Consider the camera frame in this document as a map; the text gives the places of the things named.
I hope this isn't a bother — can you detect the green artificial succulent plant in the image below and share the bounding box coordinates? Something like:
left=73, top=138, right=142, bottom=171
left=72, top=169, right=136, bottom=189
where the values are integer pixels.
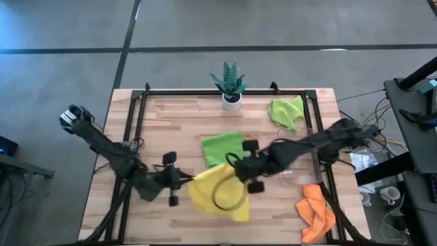
left=210, top=60, right=249, bottom=97

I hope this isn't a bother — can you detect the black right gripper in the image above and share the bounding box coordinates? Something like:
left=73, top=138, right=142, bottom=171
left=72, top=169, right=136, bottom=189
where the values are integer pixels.
left=234, top=139, right=274, bottom=195

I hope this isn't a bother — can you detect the teal box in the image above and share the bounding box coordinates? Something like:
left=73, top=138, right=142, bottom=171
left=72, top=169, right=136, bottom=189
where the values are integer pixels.
left=419, top=79, right=437, bottom=94

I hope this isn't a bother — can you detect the black right camera cable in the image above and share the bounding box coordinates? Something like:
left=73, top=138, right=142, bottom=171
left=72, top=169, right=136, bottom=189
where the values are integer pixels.
left=211, top=152, right=249, bottom=212

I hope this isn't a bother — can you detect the black desk mount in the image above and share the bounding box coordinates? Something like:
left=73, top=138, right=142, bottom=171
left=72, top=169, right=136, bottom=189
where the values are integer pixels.
left=399, top=108, right=437, bottom=131

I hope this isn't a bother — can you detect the black slanted pole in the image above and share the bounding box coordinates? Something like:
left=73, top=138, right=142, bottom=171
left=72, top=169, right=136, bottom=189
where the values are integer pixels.
left=398, top=56, right=437, bottom=90

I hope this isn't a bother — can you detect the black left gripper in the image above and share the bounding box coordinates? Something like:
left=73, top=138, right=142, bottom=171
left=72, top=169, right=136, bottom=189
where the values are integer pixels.
left=150, top=151, right=195, bottom=208

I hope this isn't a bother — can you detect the white mug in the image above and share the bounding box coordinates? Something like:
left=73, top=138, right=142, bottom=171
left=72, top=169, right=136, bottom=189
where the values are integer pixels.
left=379, top=186, right=401, bottom=205
left=359, top=190, right=373, bottom=208

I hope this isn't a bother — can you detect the dark grey desk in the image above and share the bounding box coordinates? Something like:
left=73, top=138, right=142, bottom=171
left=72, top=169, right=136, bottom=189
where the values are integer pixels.
left=384, top=77, right=437, bottom=175

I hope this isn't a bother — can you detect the black desk leg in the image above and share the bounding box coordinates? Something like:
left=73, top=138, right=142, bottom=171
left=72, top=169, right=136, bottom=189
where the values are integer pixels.
left=354, top=152, right=416, bottom=187

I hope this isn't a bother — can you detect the white round plant pot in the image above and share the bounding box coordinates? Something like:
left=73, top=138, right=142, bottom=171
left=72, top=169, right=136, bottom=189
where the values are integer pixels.
left=221, top=92, right=243, bottom=112

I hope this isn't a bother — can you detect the clear plastic bin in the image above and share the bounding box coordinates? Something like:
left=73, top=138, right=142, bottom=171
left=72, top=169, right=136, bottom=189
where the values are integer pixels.
left=277, top=126, right=324, bottom=187

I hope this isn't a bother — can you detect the dark green microfiber towel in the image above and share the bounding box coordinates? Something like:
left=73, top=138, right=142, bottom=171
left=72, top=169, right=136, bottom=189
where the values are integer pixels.
left=200, top=131, right=246, bottom=168

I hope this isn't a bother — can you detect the black keyboard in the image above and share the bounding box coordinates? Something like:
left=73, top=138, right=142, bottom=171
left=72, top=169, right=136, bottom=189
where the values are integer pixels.
left=429, top=173, right=437, bottom=203

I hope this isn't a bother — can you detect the yellow microfiber towel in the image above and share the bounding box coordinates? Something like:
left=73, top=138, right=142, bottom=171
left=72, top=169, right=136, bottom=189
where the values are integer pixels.
left=186, top=163, right=251, bottom=223

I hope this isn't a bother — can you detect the black electronic device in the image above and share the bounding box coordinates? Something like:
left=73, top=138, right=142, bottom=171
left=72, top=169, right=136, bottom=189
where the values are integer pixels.
left=0, top=135, right=19, bottom=157

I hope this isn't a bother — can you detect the black metal table frame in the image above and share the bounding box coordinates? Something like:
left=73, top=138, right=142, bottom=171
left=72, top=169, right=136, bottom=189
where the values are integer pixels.
left=51, top=81, right=386, bottom=246

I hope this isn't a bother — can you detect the yellow cable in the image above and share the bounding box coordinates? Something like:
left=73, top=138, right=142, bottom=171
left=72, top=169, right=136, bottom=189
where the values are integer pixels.
left=373, top=135, right=409, bottom=148

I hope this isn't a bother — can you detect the orange microfiber towel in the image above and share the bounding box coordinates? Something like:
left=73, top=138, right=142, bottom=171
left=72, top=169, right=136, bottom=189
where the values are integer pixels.
left=295, top=184, right=337, bottom=245

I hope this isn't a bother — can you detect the lime green microfiber towel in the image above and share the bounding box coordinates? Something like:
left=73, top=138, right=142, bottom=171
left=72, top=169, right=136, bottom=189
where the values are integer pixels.
left=267, top=94, right=306, bottom=133

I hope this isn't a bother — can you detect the clear plastic bag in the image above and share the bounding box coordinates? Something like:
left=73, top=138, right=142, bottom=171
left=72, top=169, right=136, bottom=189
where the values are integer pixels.
left=350, top=146, right=386, bottom=174

